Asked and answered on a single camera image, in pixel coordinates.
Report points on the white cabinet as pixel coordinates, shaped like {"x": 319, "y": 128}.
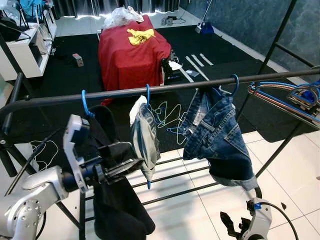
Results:
{"x": 22, "y": 57}

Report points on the short white strip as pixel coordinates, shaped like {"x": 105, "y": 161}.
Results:
{"x": 206, "y": 59}
{"x": 198, "y": 60}

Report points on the grey power strip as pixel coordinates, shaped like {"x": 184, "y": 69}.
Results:
{"x": 170, "y": 21}

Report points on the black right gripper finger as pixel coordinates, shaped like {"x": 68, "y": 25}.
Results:
{"x": 245, "y": 221}
{"x": 227, "y": 223}

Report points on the blue hanger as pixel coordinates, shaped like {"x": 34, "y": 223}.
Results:
{"x": 84, "y": 105}
{"x": 148, "y": 92}
{"x": 177, "y": 131}
{"x": 236, "y": 82}

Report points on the black garment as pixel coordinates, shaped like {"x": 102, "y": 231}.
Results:
{"x": 117, "y": 210}

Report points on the black metal clothes rack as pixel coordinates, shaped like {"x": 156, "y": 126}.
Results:
{"x": 175, "y": 88}

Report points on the black box device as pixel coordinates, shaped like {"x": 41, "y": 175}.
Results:
{"x": 172, "y": 76}

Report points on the black rug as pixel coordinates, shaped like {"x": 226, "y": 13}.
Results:
{"x": 70, "y": 85}

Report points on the small black scrap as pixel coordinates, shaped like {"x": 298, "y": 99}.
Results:
{"x": 283, "y": 205}

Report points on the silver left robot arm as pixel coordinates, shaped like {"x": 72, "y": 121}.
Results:
{"x": 30, "y": 200}

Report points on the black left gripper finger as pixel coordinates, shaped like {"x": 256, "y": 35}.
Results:
{"x": 122, "y": 169}
{"x": 116, "y": 150}

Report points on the dark curtain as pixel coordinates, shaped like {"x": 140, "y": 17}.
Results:
{"x": 85, "y": 6}

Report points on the blue hangers bundle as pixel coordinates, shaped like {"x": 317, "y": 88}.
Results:
{"x": 290, "y": 102}

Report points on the teal bag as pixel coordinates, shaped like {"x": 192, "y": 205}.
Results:
{"x": 35, "y": 7}

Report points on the blue denim jeans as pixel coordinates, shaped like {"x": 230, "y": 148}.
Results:
{"x": 215, "y": 135}

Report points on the yellow cloth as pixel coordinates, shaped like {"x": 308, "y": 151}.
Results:
{"x": 140, "y": 36}

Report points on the white paper sheet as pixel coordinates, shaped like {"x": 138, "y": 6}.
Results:
{"x": 175, "y": 65}

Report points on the white plastic bag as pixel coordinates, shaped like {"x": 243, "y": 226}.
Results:
{"x": 120, "y": 17}

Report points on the pale washed jeans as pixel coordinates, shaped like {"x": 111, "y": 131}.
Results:
{"x": 145, "y": 140}

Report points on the small grey box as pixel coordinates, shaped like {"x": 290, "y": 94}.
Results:
{"x": 78, "y": 60}

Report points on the long white strip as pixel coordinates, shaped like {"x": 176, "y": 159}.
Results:
{"x": 186, "y": 75}
{"x": 197, "y": 69}

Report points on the red cloth covered table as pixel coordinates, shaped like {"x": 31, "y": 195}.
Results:
{"x": 130, "y": 65}

